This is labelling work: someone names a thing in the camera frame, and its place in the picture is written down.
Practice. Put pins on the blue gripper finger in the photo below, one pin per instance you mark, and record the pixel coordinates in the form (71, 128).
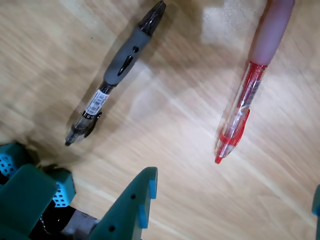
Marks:
(122, 217)
(317, 202)

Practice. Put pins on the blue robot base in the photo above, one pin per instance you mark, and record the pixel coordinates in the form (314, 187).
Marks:
(25, 195)

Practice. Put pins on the red retractable pen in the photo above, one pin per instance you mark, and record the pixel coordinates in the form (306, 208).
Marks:
(270, 37)

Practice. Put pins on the grey grip black pen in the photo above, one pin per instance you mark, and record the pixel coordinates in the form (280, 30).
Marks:
(125, 57)

